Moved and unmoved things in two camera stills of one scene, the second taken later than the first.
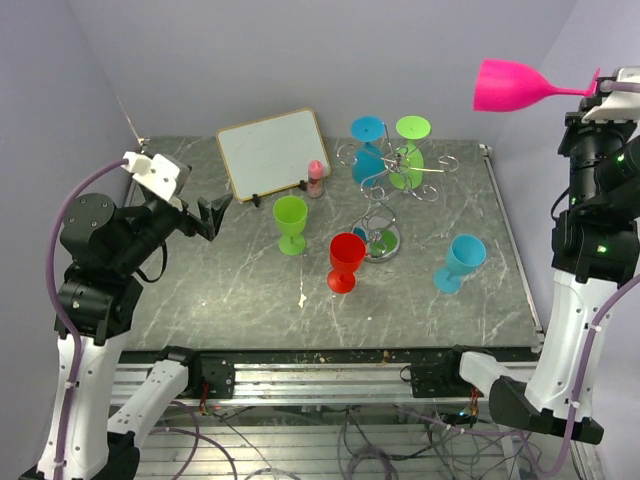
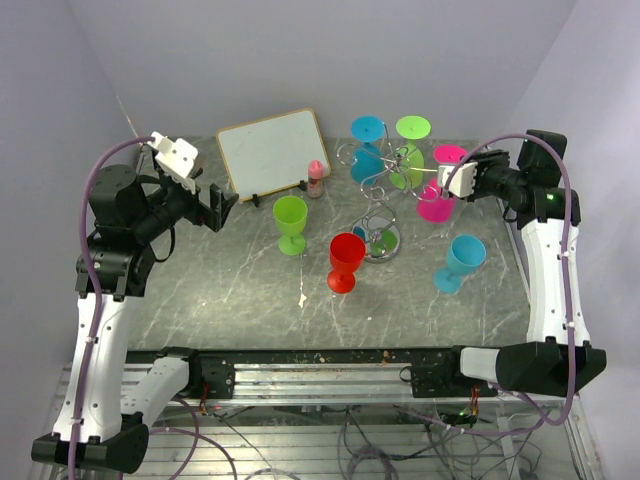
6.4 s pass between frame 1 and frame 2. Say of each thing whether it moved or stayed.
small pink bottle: stayed
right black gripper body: moved
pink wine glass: moved
